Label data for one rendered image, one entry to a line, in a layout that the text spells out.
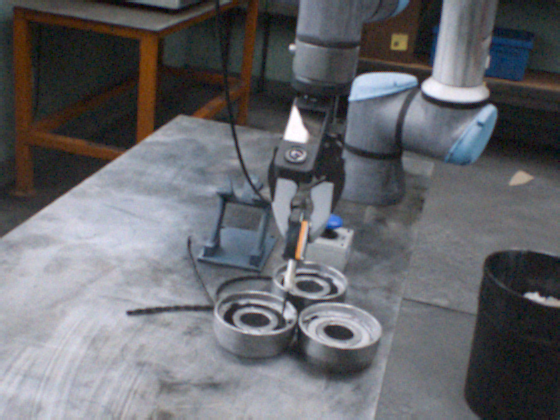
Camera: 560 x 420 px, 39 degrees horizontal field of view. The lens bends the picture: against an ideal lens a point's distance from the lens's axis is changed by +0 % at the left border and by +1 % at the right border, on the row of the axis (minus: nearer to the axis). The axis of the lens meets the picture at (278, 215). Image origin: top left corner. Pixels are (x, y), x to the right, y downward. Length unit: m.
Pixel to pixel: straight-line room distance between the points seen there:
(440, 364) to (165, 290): 1.57
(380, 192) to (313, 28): 0.62
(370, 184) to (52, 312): 0.67
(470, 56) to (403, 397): 1.26
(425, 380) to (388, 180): 1.09
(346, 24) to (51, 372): 0.52
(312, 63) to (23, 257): 0.53
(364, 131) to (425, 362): 1.23
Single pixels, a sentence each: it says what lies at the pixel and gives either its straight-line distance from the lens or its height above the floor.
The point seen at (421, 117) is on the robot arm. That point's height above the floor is 0.99.
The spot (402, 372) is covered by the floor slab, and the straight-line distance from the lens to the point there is 2.49.
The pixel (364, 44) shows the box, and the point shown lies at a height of 0.52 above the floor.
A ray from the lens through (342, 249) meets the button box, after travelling 1.20.
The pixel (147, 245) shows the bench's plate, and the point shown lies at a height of 0.80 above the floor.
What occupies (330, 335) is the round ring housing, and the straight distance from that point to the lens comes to 1.04.
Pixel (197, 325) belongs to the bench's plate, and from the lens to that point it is 1.05.
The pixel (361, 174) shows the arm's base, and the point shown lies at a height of 0.85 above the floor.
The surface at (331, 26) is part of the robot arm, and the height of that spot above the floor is 1.20.
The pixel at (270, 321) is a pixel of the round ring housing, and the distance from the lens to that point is 1.02.
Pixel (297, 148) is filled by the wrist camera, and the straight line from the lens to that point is 0.91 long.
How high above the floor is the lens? 1.36
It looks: 24 degrees down
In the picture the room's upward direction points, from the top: 7 degrees clockwise
